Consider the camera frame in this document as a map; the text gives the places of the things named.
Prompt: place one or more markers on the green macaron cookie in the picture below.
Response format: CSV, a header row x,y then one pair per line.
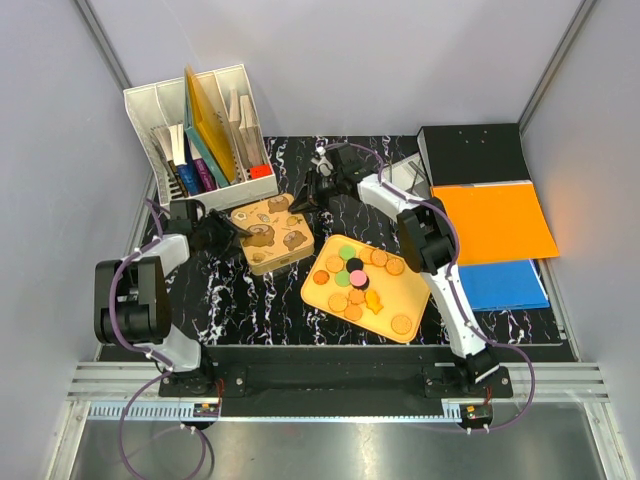
x,y
347,252

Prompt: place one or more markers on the yellow folder in organizer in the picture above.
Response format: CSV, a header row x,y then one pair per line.
x,y
205,130

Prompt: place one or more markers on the blue folder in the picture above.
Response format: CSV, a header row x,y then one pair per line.
x,y
503,286

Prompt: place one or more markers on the yellow cookie tray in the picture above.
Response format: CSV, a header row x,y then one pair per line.
x,y
392,289

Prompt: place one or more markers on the silver tin lid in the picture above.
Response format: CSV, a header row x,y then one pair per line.
x,y
270,222

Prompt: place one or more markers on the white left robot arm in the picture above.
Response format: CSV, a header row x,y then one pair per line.
x,y
131,304

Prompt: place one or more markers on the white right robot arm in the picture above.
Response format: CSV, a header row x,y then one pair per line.
x,y
428,243

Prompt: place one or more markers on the white file organizer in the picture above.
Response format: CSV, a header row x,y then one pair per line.
x,y
156,112

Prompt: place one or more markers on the brown compartment cookie box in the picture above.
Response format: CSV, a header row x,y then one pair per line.
x,y
267,259

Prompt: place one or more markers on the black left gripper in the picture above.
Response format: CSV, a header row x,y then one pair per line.
x,y
228,232

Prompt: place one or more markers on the orange folder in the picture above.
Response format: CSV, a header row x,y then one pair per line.
x,y
497,222

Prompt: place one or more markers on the grey booklet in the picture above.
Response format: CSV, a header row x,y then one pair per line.
x,y
409,176

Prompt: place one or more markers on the black binder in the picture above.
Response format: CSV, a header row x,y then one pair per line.
x,y
472,154

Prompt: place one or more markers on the pink macaron cookie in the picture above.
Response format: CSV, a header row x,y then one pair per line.
x,y
358,278

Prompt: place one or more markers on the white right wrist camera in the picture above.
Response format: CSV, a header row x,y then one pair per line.
x,y
322,165

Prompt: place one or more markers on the round tan biscuit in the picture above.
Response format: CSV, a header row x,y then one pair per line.
x,y
401,324

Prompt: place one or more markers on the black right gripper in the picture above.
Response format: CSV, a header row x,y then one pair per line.
x,y
310,198

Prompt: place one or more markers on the black sandwich cookie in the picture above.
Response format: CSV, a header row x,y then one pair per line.
x,y
354,264

